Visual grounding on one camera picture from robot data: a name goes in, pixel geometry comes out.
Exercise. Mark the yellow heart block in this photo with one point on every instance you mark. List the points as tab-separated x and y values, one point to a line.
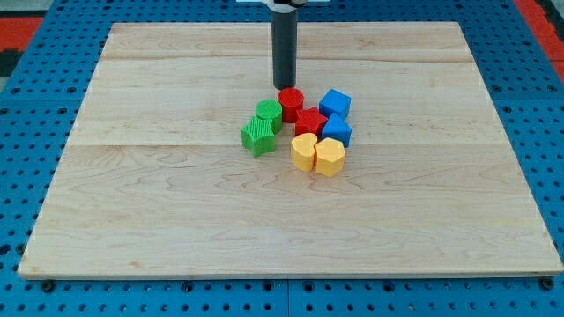
303	151

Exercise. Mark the blue cube block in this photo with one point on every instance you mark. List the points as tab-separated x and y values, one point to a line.
335	102

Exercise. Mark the red star block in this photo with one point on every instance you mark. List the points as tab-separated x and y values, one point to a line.
309	121

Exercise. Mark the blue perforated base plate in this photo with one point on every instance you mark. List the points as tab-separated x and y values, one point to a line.
42	96

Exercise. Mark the green star block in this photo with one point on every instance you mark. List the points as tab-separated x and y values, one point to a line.
257	136

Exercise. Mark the yellow pentagon block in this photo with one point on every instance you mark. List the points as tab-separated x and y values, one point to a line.
330	157

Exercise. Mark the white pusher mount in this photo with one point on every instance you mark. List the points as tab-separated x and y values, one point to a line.
285	5

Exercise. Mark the red cylinder block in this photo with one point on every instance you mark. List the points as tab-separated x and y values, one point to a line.
291	99

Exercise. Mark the green cylinder block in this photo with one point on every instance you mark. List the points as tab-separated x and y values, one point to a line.
270	110

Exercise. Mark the light wooden board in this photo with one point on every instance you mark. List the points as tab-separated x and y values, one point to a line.
153	182

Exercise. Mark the blue triangle block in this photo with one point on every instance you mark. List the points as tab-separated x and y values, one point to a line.
336	128

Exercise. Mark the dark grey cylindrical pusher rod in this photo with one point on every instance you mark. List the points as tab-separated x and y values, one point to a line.
284	48

